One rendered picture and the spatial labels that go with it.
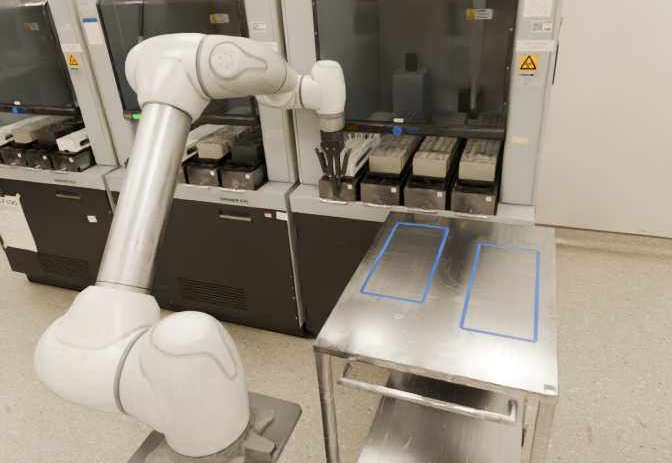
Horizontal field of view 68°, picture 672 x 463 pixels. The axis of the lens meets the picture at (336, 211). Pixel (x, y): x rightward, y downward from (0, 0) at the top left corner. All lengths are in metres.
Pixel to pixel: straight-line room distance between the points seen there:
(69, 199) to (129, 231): 1.55
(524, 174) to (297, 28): 0.87
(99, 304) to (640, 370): 1.97
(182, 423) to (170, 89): 0.62
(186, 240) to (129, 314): 1.26
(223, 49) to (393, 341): 0.65
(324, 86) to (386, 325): 0.79
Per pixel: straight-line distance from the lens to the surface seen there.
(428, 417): 1.61
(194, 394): 0.87
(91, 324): 0.99
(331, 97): 1.57
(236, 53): 1.01
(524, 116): 1.64
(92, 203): 2.47
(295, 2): 1.73
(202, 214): 2.09
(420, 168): 1.72
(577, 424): 2.07
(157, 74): 1.10
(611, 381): 2.26
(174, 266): 2.34
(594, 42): 2.73
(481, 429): 1.60
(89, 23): 2.24
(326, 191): 1.76
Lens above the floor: 1.50
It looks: 27 degrees down
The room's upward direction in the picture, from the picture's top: 4 degrees counter-clockwise
